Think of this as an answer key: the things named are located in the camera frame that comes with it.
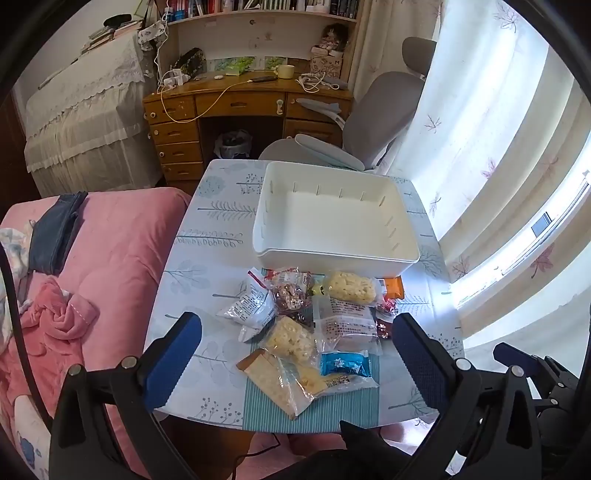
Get rice cracker clear pack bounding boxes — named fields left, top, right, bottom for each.
left=262, top=315, right=318, bottom=365

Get yellow cheese cake pack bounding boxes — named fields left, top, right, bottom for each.
left=236, top=349, right=329, bottom=420

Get blue candy pack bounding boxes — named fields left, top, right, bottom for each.
left=320, top=351, right=372, bottom=378

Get black power cable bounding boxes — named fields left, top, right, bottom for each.
left=0, top=241, right=54, bottom=430

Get white plastic storage bin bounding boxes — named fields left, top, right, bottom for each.
left=252, top=161, right=421, bottom=278

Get date walnut clear pack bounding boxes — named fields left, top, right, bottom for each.
left=266, top=267, right=312, bottom=314

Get silver red snack bag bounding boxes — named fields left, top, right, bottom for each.
left=216, top=268, right=276, bottom=343

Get trash bin under desk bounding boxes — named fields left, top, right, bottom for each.
left=213, top=130, right=252, bottom=160

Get navy folded trousers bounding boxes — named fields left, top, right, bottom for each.
left=28, top=191, right=88, bottom=276

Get yellow mug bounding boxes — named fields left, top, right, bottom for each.
left=274, top=64, right=296, bottom=80

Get pink crumpled garment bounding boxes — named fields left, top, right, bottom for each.
left=21, top=278, right=99, bottom=357

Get lace covered piano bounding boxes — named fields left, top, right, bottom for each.
left=24, top=34, right=162, bottom=197

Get bookshelf with books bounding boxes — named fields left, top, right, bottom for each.
left=164, top=1, right=360, bottom=23

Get wooden desk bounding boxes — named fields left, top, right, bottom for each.
left=143, top=72, right=353, bottom=194

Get floral curtain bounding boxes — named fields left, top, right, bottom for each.
left=351, top=1, right=590, bottom=371

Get grey office chair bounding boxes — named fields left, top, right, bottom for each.
left=259, top=37, right=437, bottom=172

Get orange white snack pack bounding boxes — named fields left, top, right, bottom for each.
left=384, top=276, right=405, bottom=300

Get clear printed pastry pack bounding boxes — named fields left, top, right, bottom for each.
left=312, top=296, right=382, bottom=355

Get pink bed quilt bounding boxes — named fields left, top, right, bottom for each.
left=0, top=186, right=192, bottom=480

